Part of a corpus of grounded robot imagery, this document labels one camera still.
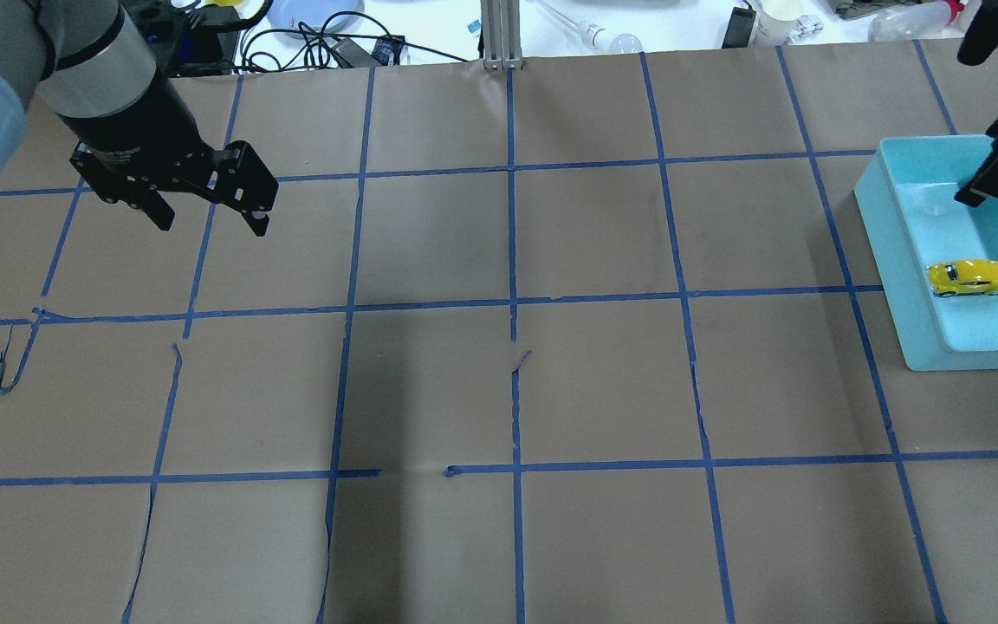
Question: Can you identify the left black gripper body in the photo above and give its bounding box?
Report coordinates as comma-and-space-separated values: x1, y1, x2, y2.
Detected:
70, 114, 226, 202

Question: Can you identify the yellow beetle toy car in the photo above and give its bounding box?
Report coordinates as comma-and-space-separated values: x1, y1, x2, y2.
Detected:
926, 259, 998, 299

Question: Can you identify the teal plastic bin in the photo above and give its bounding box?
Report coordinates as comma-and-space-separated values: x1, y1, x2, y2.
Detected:
855, 135, 998, 371

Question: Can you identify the light blue plate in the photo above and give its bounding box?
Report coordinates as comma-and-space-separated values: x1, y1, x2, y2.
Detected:
265, 1, 365, 38

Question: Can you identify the cream paper cup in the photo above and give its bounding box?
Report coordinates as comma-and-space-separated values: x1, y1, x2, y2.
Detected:
753, 0, 803, 47

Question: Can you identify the aluminium frame post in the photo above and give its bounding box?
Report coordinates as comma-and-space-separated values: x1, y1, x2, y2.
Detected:
479, 0, 524, 71

